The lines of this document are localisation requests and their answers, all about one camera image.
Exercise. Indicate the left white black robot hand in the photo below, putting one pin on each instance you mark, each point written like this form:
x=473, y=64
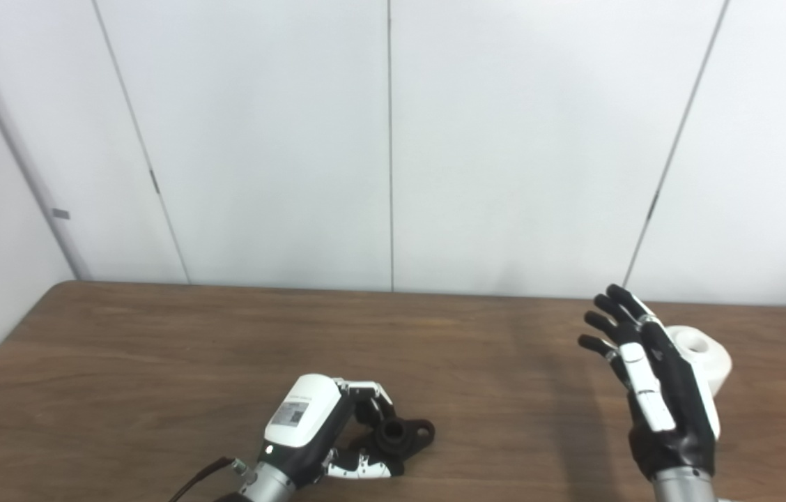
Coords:
x=302, y=411

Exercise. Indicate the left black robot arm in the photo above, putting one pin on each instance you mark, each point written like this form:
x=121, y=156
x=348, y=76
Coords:
x=264, y=484

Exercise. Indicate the small grey wall tag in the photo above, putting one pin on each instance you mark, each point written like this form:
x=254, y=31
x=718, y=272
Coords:
x=60, y=214

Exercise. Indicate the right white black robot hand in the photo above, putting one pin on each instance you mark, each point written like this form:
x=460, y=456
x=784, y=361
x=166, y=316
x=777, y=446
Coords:
x=672, y=418

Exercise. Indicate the black flanged holder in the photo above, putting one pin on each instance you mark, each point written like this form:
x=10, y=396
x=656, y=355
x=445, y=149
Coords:
x=407, y=432

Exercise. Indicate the white plastic block with holes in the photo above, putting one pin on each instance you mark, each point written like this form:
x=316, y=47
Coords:
x=713, y=362

